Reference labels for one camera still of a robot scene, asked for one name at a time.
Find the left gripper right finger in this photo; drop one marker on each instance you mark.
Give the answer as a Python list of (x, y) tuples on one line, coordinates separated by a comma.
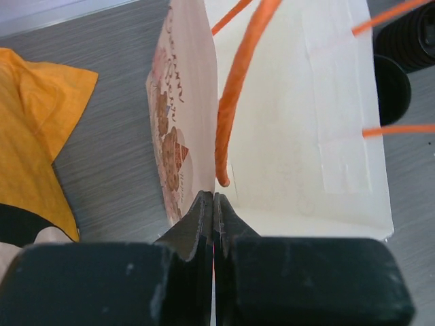
[(227, 226)]

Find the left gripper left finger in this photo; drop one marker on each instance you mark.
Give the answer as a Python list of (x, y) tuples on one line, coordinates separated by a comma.
[(194, 232)]

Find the white paper takeout bag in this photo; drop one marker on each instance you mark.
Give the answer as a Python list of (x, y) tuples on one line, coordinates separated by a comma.
[(267, 102)]

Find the open black coffee cup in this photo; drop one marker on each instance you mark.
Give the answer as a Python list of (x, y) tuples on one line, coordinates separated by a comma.
[(393, 90)]

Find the lidded black coffee cup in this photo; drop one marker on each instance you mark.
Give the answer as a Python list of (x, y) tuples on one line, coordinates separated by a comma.
[(409, 40)]

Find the orange mickey mouse bag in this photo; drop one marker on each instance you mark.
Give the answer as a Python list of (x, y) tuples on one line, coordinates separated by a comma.
[(41, 104)]

